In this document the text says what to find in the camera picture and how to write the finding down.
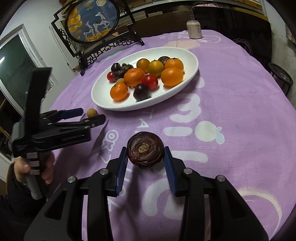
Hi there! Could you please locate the small yellow longan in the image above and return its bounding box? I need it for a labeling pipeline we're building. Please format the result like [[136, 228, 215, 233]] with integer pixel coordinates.
[[116, 78, 125, 83], [86, 108, 98, 118]]

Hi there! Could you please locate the small mandarin orange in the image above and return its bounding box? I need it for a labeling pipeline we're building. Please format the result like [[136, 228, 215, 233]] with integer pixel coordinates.
[[110, 83, 128, 101]]

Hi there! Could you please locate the red tomato back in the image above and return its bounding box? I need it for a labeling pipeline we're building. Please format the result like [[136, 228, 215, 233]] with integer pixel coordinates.
[[107, 71, 116, 83]]

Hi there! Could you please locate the dark cherry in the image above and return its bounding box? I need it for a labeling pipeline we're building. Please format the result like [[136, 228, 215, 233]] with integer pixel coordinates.
[[133, 83, 151, 101]]

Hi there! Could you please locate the large bumpy orange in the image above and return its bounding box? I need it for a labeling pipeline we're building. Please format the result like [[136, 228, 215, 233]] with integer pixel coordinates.
[[124, 68, 145, 87]]

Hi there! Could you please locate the dark water chestnut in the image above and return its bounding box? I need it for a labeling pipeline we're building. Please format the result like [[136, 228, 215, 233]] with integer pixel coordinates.
[[112, 70, 126, 81], [158, 56, 170, 65], [121, 63, 133, 71]]

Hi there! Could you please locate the red cherry tomato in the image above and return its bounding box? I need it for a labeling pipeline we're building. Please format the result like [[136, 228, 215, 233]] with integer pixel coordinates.
[[141, 74, 159, 90]]

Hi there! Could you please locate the orange kumquat back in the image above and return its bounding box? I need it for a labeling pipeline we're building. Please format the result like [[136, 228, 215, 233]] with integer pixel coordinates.
[[137, 58, 150, 74]]

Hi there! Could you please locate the yellow orange fruit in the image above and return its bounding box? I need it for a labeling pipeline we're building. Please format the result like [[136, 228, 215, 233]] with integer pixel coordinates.
[[148, 60, 165, 77]]

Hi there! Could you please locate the dark water chestnut back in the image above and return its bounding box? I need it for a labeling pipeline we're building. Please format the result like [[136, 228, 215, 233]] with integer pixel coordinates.
[[158, 56, 170, 65]]

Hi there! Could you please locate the dark water chestnut front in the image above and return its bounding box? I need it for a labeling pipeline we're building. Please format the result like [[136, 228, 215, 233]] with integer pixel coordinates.
[[112, 70, 126, 81]]

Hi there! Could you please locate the person left hand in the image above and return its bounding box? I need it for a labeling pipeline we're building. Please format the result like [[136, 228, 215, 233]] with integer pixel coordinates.
[[14, 151, 56, 185]]

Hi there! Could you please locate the white oval plate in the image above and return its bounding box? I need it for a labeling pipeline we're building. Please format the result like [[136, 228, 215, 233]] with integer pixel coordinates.
[[91, 47, 199, 111]]

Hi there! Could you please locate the window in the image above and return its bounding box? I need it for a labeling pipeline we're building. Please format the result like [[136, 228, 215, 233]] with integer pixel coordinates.
[[1, 24, 46, 114]]

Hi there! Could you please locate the round deer art screen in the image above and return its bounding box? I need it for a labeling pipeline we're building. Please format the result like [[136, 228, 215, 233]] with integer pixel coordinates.
[[51, 1, 144, 76]]

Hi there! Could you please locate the purple tablecloth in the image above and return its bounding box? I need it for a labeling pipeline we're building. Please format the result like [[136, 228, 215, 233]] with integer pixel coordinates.
[[51, 30, 295, 238]]

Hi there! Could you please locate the white shelf with boards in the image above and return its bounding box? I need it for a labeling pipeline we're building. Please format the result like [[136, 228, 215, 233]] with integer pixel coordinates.
[[128, 0, 266, 14]]

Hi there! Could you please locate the pink beverage can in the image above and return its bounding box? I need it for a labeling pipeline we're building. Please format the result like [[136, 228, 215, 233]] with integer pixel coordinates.
[[186, 20, 203, 39]]

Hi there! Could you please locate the black round stool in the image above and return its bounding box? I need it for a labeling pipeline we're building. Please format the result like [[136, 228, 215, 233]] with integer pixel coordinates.
[[268, 63, 293, 97]]

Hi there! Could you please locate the black cabinet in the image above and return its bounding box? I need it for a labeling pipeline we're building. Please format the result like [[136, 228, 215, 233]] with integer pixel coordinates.
[[192, 6, 272, 69]]

